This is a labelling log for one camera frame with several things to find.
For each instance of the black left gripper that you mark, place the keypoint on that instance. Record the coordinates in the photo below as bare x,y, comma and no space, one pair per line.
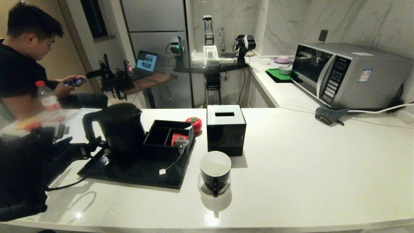
72,152

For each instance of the black electric kettle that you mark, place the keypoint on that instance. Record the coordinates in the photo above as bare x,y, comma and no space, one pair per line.
124,129

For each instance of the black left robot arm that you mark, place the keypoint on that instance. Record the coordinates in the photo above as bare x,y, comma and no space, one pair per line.
19,168

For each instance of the red tea packet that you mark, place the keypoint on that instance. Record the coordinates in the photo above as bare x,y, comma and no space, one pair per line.
176,138

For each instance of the black serving tray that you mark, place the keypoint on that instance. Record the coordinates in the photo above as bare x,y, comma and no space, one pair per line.
136,171

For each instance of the black compartment organizer box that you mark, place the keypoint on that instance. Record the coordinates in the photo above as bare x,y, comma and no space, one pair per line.
155,136

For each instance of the plastic water bottle red cap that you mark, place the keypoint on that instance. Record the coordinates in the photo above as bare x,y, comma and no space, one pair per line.
48,98

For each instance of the smartphone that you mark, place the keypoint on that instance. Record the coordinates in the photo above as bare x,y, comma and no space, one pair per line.
76,82

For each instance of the wooden desk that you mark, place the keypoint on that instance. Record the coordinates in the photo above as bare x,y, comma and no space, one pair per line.
152,81

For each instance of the open laptop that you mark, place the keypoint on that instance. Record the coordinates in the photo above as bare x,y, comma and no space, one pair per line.
147,62

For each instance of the red tomato kitchen timer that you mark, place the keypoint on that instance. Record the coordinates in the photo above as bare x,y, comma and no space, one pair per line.
196,125

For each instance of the seated man black shirt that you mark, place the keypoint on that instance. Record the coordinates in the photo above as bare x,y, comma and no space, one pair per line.
19,74

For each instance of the black mug white inside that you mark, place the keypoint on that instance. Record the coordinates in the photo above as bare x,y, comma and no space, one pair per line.
215,179

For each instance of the black tissue box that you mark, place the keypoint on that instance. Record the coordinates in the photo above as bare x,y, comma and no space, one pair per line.
226,136

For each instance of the dark window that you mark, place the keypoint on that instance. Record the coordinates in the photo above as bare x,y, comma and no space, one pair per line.
93,19

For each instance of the chrome faucet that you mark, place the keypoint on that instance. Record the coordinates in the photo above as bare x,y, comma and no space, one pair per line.
223,41

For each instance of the small white bowl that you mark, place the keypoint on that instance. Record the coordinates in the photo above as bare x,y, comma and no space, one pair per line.
265,60

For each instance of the green tray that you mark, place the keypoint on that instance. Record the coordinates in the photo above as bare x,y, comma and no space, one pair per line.
275,73

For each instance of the grey bowl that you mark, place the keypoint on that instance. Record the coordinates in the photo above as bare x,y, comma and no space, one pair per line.
284,70

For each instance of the purple plate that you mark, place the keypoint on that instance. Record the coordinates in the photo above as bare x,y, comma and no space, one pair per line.
282,60

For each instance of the dark grey cloth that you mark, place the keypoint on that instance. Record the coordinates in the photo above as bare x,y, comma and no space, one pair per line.
326,114

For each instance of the silver microwave oven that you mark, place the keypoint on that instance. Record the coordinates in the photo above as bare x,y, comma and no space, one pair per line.
372,82

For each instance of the dark wall socket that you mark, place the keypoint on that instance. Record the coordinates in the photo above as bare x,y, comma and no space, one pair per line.
322,35

